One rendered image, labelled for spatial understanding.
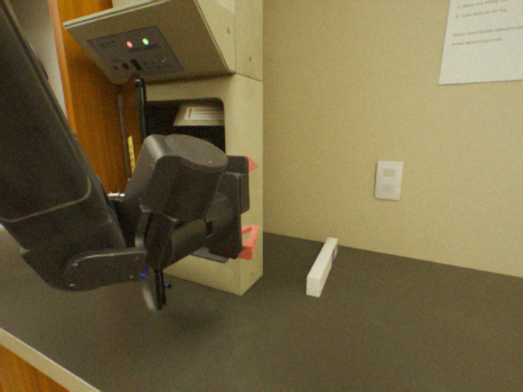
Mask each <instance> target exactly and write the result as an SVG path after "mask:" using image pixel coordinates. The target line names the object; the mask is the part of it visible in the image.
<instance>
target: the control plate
mask: <svg viewBox="0 0 523 392"><path fill-rule="evenodd" d="M143 39H147V40H148V42H149V43H148V44H145V43H144V42H143ZM86 42H87V43H88V44H89V45H90V46H91V48H92V49H93V50H94V51H95V52H96V53H97V55H98V56H99V57H100V58H101V60H102V61H103V62H104V63H105V65H106V66H107V67H108V68H109V69H110V70H111V71H112V72H113V74H114V75H115V76H116V77H117V79H124V78H129V77H130V76H131V74H132V73H133V72H135V73H139V76H145V75H158V74H164V73H171V72H184V69H183V68H182V67H181V64H180V63H179V61H178V60H177V58H176V56H175V55H174V53H173V51H172V50H171V48H170V46H169V44H168V43H167V41H166V40H165V38H164V36H163V34H162V33H161V32H160V30H159V28H158V26H150V27H146V28H142V29H138V30H132V31H128V32H124V33H118V34H115V35H110V36H107V37H101V38H97V39H93V40H87V41H86ZM127 42H130V43H131V44H132V47H129V46H128V45H127ZM162 58H165V59H166V62H162ZM132 59H135V60H136V61H137V62H138V63H139V64H140V66H141V67H142V69H143V70H141V71H137V69H136V68H135V66H134V65H133V64H132V63H131V61H130V60H132ZM153 59H155V60H156V61H157V63H156V64H153ZM144 61H147V62H148V64H147V65H144ZM122 64H126V65H127V66H128V67H129V70H125V69H124V68H123V67H122ZM114 66H117V67H118V70H116V69H115V68H114Z"/></svg>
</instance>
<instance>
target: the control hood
mask: <svg viewBox="0 0 523 392"><path fill-rule="evenodd" d="M63 24H64V27H65V29H66V30H67V31H68V32H69V34H70V35H71V36H72V37H73V38H74V40H75V41H76V42H77V43H78V44H79V46H80V47H81V48H82V49H83V50H84V51H85V52H86V53H87V54H88V55H89V57H90V58H91V59H92V60H93V62H94V63H95V64H96V65H97V66H98V68H99V69H100V70H101V71H102V72H103V73H104V74H105V76H106V77H107V78H108V79H109V80H110V81H111V82H112V83H113V84H118V85H125V83H126V82H127V81H128V79H129V78H124V79H117V77H116V76H115V75H114V74H113V72H112V71H111V70H110V69H109V68H108V67H107V66H106V65H105V63H104V62H103V61H102V60H101V58H100V57H99V56H98V55H97V53H96V52H95V51H94V50H93V49H92V48H91V46H90V45H89V44H88V43H87V42H86V41H87V40H93V39H97V38H101V37H107V36H110V35H115V34H118V33H124V32H128V31H132V30H138V29H142V28H146V27H150V26H158V28H159V30H160V32H161V33H162V34H163V36H164V38H165V40H166V41H167V43H168V44H169V46H170V48H171V50H172V51H173V53H174V55H175V56H176V58H177V60H178V61H179V63H180V64H181V67H182V68H183V69H184V72H171V73H164V74H158V75H145V76H140V78H144V79H145V82H155V81H163V80H171V79H186V78H194V77H201V76H209V75H223V74H231V73H234V72H235V40H234V14H233V13H232V12H231V11H230V10H228V9H226V8H224V7H223V6H221V5H220V4H219V3H217V2H215V1H214V0H140V1H137V2H133V3H129V4H127V5H122V6H118V7H116V8H112V9H108V10H105V11H102V12H97V13H94V14H91V15H88V16H84V17H80V18H78V19H73V20H69V21H67V22H64V23H63Z"/></svg>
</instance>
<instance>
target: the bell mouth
mask: <svg viewBox="0 0 523 392"><path fill-rule="evenodd" d="M174 126H188V127H225V116H224V104H223V101H215V100H194V101H184V102H182V103H181V106H180V108H179V111H178V113H177V116H176V119H175V121H174Z"/></svg>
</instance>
